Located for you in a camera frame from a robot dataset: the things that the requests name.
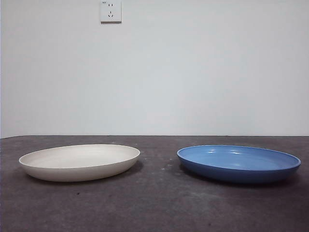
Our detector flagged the white round plate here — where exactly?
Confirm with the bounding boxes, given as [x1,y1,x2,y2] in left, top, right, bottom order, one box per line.
[18,144,141,182]

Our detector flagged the blue round plate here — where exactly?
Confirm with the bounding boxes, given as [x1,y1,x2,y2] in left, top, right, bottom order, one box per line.
[176,144,302,184]

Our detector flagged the white wall power socket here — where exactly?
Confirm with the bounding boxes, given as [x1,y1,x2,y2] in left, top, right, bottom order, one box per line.
[100,0,122,24]

